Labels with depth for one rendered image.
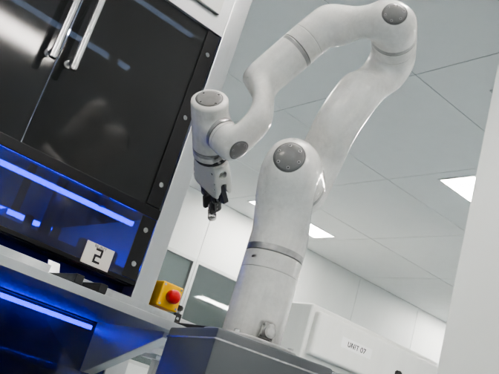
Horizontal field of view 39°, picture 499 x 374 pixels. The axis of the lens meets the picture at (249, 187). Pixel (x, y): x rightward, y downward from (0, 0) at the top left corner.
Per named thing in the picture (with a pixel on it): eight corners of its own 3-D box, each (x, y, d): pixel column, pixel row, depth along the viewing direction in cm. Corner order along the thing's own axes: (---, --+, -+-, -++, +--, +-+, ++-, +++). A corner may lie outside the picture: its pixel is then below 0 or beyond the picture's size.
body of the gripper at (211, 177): (236, 156, 164) (236, 192, 171) (211, 135, 170) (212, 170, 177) (210, 169, 160) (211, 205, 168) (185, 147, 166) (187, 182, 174)
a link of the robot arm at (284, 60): (333, 85, 160) (233, 173, 156) (289, 54, 169) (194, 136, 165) (324, 59, 152) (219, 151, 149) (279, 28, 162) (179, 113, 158)
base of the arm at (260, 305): (312, 363, 134) (336, 271, 140) (226, 332, 127) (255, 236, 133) (266, 359, 151) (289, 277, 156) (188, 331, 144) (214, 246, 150)
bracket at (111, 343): (79, 370, 182) (97, 322, 186) (89, 374, 183) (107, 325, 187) (145, 389, 155) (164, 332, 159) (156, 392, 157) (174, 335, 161)
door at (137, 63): (21, 142, 179) (102, -43, 198) (157, 211, 202) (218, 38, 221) (21, 142, 178) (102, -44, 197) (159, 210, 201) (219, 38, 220)
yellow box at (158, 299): (143, 303, 202) (151, 280, 204) (163, 312, 206) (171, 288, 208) (157, 304, 196) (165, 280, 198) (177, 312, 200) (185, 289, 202)
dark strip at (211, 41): (119, 274, 192) (207, 30, 217) (134, 280, 194) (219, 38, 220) (122, 274, 191) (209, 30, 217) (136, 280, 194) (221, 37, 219)
